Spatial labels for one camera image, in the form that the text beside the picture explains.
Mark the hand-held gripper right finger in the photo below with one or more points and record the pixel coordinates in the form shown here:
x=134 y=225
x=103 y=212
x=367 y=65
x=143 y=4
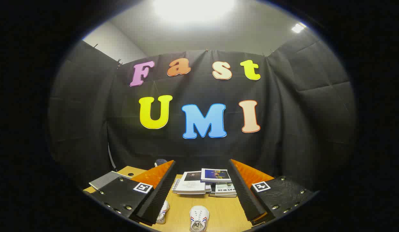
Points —
x=244 y=190

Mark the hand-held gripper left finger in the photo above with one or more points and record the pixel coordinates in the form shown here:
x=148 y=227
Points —
x=160 y=190

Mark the white striped canvas shoe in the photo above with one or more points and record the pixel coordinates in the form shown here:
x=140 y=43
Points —
x=199 y=219
x=163 y=212

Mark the grey fabric storage box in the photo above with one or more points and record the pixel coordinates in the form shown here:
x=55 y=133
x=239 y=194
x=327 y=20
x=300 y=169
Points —
x=106 y=180

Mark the grey patterned notebook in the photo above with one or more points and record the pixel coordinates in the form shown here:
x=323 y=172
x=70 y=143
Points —
x=176 y=185

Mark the book with pale landscape cover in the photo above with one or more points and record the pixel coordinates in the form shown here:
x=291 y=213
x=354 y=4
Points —
x=225 y=188

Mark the dark book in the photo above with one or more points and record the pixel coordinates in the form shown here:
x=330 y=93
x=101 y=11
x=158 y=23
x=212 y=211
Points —
x=223 y=196

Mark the penguin plush toy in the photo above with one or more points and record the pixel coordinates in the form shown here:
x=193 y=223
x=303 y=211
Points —
x=160 y=162

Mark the white book with portrait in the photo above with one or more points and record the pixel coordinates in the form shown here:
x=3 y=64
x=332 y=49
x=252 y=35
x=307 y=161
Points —
x=191 y=183

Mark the book with blue photo cover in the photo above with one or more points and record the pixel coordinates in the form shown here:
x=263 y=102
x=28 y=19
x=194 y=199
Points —
x=215 y=175

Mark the small ceiling light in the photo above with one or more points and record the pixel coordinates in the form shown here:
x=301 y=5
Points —
x=297 y=28

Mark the large ceiling light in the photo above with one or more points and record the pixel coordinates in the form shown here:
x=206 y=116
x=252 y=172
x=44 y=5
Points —
x=193 y=9

